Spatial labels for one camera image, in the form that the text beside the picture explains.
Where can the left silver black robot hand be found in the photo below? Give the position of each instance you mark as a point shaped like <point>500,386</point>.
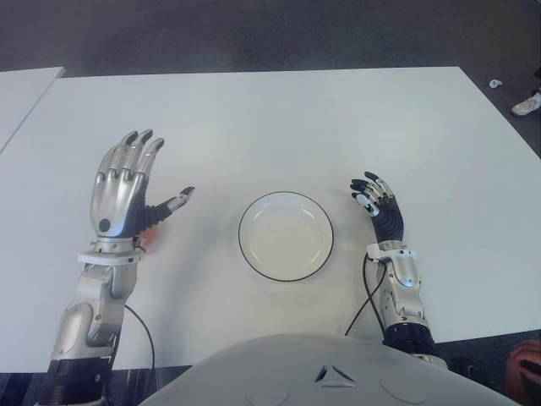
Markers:
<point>116,194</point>

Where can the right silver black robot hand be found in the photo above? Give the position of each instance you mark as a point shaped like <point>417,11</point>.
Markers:
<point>389,224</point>

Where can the yellow red apple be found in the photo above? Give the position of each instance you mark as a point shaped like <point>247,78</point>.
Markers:
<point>149,237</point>

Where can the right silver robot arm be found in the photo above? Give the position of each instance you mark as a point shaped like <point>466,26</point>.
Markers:
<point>403,292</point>

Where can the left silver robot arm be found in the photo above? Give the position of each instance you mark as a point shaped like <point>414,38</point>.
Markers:
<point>89,313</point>

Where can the white plate with black rim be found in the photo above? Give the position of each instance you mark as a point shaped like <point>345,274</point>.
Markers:
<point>286,237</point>

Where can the neighbouring white table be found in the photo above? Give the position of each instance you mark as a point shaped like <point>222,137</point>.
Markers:
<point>19,101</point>

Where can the grey white robot torso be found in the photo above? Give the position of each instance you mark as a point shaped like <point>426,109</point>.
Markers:
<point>329,372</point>

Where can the small white floor object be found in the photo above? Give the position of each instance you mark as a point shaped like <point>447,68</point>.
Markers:
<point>494,83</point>

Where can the white sneaker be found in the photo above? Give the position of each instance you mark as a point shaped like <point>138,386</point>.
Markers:
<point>527,105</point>

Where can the person's bare hand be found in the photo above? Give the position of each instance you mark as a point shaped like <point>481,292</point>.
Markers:
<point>528,353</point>

